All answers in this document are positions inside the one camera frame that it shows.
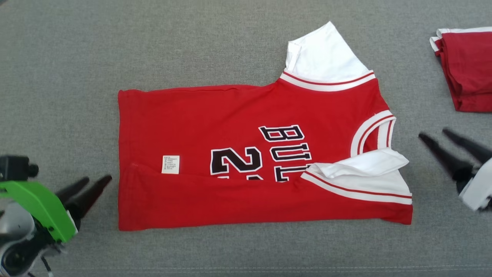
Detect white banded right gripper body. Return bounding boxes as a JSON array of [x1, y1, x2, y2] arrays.
[[457, 158, 492, 212]]

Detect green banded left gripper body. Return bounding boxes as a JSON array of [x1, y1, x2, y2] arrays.
[[0, 180, 78, 244]]

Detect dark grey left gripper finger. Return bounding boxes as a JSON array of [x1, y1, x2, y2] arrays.
[[67, 175, 113, 227], [57, 177, 90, 204]]

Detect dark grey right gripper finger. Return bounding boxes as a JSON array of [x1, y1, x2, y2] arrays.
[[418, 133, 475, 182], [442, 128, 492, 164]]

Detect red shorts with white stripe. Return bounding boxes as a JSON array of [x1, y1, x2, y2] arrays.
[[429, 27, 492, 113]]

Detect red jersey with number print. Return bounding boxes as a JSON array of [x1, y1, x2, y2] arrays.
[[117, 21, 414, 231]]

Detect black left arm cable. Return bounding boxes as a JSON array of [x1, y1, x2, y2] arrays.
[[40, 256, 54, 277]]

